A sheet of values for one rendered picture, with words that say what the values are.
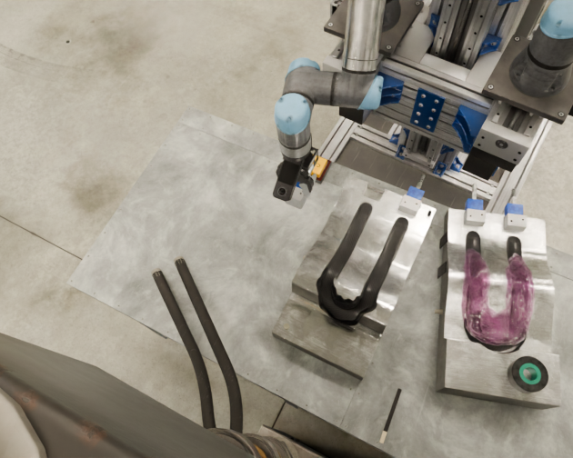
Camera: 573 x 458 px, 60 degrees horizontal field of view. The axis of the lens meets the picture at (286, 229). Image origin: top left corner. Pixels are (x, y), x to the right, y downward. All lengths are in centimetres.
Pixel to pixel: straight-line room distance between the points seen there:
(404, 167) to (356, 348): 115
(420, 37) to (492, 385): 104
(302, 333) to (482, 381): 45
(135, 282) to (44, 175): 146
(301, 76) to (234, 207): 54
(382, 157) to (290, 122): 127
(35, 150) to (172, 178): 147
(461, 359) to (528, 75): 75
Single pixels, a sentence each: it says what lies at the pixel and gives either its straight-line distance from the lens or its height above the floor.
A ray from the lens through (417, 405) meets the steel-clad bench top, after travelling 138.
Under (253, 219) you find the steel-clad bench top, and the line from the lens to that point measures 151.
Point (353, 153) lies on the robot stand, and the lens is 230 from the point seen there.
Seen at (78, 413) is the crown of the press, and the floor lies 200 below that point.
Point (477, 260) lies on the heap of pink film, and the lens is 139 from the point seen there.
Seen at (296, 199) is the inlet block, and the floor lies 96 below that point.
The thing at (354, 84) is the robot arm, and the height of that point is 129.
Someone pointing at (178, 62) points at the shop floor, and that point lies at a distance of 304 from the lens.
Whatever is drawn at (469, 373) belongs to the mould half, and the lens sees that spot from 130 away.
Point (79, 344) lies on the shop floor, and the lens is 245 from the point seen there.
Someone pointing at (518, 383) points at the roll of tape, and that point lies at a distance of 129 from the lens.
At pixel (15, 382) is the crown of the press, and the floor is 200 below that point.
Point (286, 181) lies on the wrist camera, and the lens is 121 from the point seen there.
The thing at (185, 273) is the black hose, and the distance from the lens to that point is 144.
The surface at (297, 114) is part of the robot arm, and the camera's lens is 106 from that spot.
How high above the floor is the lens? 215
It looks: 66 degrees down
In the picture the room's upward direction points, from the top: 10 degrees counter-clockwise
